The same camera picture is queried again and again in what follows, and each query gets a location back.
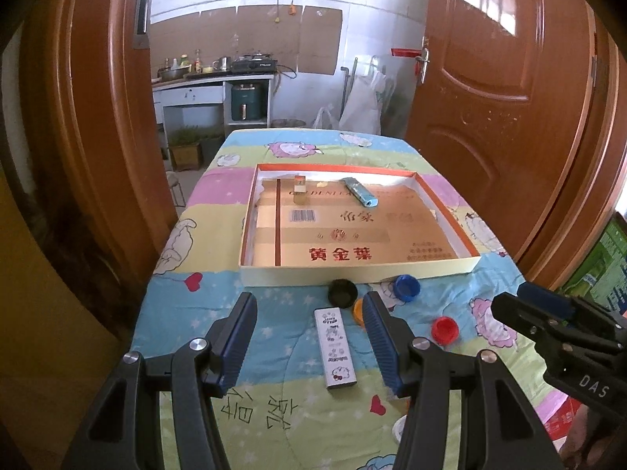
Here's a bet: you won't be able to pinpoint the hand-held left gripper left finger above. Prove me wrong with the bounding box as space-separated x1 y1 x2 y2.
61 292 259 470

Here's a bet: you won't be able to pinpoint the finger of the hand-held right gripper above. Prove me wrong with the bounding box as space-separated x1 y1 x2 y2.
491 292 565 341
518 281 579 323

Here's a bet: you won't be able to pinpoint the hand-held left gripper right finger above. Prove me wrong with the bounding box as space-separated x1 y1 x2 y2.
361 291 564 470

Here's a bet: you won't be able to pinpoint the silver cartoon-print lighter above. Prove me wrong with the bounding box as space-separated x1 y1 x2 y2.
313 307 357 392

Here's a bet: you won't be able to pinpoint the red bottle cap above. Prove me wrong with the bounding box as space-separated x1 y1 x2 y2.
431 316 461 344

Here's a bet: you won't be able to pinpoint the shallow orange-rimmed cardboard box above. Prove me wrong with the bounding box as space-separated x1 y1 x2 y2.
238 163 482 287

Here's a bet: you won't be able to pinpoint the teal patterned lighter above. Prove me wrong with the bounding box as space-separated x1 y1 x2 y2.
341 177 379 208

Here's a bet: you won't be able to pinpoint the green printed carton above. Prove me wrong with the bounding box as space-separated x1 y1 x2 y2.
558 215 627 315

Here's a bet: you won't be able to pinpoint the red packet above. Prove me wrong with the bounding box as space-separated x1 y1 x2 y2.
534 396 584 444

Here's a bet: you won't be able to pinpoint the blue bottle cap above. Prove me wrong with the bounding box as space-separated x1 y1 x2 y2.
394 274 422 301

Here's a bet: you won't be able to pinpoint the black bottle cap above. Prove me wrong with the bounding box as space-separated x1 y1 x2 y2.
328 278 357 306

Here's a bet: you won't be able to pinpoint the small metal stool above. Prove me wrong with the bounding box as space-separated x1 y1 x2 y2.
165 170 188 206

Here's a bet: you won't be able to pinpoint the wooden planter crate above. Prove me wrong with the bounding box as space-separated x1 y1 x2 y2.
168 130 203 172

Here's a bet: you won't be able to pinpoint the brown wooden door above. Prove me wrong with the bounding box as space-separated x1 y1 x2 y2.
406 0 596 275

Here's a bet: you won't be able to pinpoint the white plastic bag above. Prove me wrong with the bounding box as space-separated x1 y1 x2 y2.
313 106 341 131

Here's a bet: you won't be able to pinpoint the green air fryer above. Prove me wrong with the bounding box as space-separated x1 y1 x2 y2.
230 83 268 122

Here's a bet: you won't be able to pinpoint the white woven sack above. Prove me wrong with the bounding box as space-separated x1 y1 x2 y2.
339 71 388 135

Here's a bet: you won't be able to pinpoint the white kitchen cabinet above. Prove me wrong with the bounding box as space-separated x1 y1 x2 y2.
152 73 275 134

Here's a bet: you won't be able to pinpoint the brown wooden door leaf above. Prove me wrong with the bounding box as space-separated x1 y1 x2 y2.
20 0 178 295

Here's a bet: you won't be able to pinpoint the black gas stove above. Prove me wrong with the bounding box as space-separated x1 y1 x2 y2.
231 54 279 74

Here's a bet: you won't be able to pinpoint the silver door handle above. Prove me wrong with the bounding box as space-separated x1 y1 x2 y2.
415 46 432 84

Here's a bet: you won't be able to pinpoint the cardboard sheets on wall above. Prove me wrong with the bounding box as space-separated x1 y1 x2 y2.
149 5 344 75

